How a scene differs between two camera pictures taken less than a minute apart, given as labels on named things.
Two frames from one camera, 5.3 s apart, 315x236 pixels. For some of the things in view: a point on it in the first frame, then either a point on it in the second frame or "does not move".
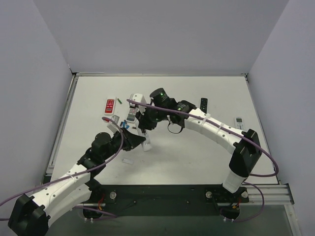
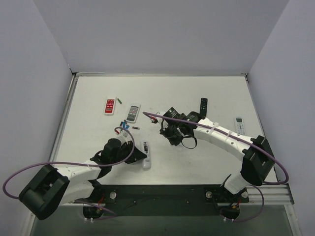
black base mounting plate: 140,200 does not move
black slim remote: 204,104 does not move
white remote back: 147,146 to 144,148
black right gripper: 144,122 to 170,130
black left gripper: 126,139 to 130,151
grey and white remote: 132,114 does not move
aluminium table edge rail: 60,126 does not move
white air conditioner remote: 238,123 does not move
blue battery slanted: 124,125 does not move
